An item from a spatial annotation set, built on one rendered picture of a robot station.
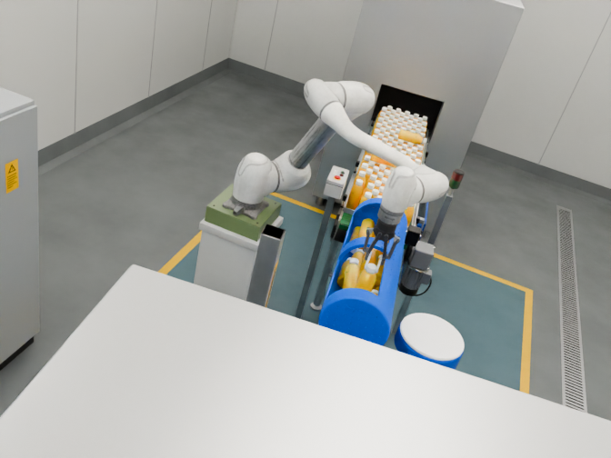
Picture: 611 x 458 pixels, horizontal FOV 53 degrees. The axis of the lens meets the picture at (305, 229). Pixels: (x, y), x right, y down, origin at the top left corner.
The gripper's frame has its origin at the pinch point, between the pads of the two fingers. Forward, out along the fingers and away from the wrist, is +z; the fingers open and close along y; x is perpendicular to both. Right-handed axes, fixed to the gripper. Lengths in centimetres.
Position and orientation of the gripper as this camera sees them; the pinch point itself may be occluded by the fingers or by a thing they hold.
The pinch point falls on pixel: (373, 262)
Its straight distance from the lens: 239.7
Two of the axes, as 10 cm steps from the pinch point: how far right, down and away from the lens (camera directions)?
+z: -2.1, 8.1, 5.4
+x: 2.3, -5.0, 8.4
